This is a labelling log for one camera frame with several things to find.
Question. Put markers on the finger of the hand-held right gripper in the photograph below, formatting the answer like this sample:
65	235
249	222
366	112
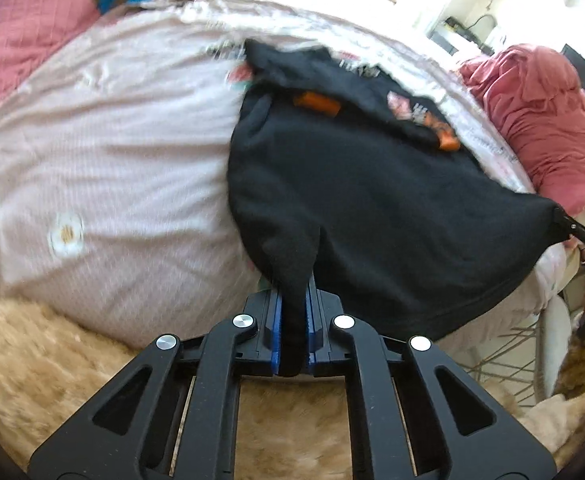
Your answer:
577	229

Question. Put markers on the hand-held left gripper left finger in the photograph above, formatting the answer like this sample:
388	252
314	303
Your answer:
274	340

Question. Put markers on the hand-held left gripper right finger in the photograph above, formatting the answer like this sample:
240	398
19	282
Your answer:
313	340

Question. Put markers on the black sweater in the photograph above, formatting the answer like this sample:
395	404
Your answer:
372	200

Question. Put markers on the pink blanket heap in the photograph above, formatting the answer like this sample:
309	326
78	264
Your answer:
537	110

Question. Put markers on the white desk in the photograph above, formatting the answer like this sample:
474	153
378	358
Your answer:
445	40

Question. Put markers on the printed pink bedspread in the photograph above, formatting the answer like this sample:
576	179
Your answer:
122	160

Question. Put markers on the beige fluffy rug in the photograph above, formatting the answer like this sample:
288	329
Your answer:
37	370

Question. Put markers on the pink quilted pillow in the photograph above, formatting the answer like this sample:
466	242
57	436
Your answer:
22	30

